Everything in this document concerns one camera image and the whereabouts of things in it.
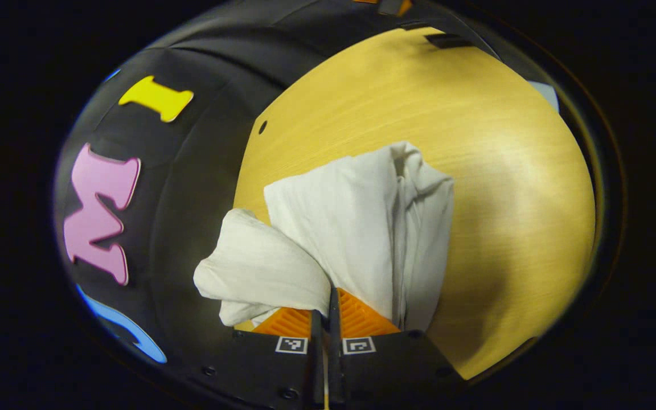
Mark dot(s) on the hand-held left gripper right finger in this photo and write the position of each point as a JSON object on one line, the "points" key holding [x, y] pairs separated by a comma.
{"points": [[333, 353]]}

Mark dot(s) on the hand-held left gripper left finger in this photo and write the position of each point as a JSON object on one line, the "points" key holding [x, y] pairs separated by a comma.
{"points": [[316, 353]]}

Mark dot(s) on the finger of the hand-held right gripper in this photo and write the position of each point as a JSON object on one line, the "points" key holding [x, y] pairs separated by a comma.
{"points": [[390, 7], [447, 41]]}

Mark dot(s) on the white jeans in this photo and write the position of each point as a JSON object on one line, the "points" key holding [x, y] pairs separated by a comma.
{"points": [[362, 216]]}

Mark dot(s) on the pale grey object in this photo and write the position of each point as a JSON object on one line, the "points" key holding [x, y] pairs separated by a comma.
{"points": [[545, 95]]}

